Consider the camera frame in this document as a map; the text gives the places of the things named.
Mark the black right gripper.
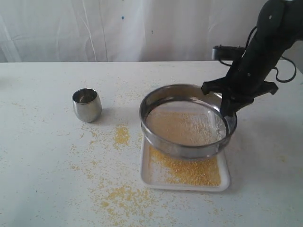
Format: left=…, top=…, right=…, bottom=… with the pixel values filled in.
left=201, top=40, right=284, bottom=116

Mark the yellow grain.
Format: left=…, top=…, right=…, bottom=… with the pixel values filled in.
left=147, top=111, right=221, bottom=187

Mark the white square plastic tray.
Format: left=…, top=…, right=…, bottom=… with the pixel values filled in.
left=140, top=139, right=230, bottom=192

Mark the white backdrop curtain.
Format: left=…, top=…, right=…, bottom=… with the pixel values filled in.
left=0, top=0, right=303, bottom=63

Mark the round stainless steel sieve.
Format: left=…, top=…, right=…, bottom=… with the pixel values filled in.
left=139, top=84, right=237, bottom=159

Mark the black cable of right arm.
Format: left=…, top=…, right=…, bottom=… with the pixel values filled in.
left=220, top=26, right=298, bottom=83

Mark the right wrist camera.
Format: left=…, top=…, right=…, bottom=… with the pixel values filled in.
left=211, top=45, right=245, bottom=61

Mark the stainless steel cup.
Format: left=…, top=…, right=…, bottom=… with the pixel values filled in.
left=72, top=88, right=102, bottom=122

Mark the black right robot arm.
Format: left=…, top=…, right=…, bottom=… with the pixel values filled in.
left=201, top=0, right=303, bottom=116

